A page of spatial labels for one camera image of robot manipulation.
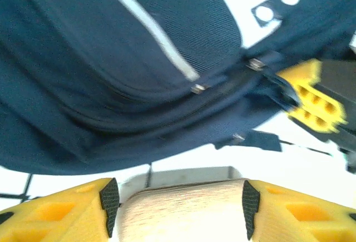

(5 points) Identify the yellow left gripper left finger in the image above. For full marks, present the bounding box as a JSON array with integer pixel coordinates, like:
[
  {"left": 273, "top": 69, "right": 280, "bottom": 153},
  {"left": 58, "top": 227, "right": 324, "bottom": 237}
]
[{"left": 0, "top": 177, "right": 121, "bottom": 242}]

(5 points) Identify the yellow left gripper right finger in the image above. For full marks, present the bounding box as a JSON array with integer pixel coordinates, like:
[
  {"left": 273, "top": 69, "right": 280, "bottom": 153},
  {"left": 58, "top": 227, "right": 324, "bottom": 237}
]
[{"left": 242, "top": 179, "right": 356, "bottom": 242}]

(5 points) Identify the tan fabric glasses case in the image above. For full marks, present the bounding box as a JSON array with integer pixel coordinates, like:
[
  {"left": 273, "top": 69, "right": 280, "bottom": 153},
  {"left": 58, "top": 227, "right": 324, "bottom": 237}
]
[{"left": 118, "top": 180, "right": 251, "bottom": 242}]

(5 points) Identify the navy blue backpack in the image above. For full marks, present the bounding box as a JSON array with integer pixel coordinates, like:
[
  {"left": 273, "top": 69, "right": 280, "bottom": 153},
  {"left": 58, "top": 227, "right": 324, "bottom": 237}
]
[{"left": 0, "top": 0, "right": 356, "bottom": 176}]

